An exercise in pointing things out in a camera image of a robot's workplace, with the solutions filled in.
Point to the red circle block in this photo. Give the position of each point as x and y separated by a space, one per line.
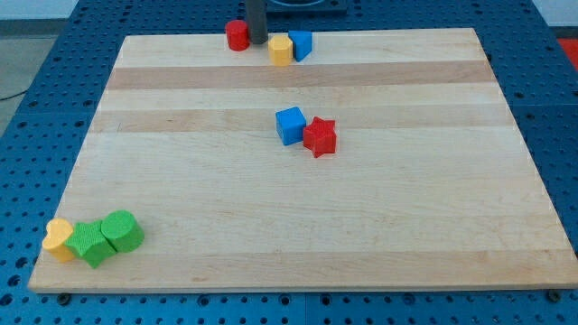
237 35

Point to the yellow hexagon block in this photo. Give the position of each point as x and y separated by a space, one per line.
280 49

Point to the green circle block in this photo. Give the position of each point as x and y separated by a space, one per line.
122 231

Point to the red star block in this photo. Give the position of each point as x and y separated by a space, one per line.
320 137

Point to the blue cube block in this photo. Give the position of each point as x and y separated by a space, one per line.
289 125

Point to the blue triangle block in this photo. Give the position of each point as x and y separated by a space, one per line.
302 41

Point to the wooden board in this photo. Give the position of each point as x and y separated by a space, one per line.
431 188

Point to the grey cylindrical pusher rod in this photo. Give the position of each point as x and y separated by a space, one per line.
256 21

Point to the green star block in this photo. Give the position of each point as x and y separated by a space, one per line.
88 243

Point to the yellow heart block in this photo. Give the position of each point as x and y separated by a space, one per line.
58 231

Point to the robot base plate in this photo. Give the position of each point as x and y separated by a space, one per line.
306 6

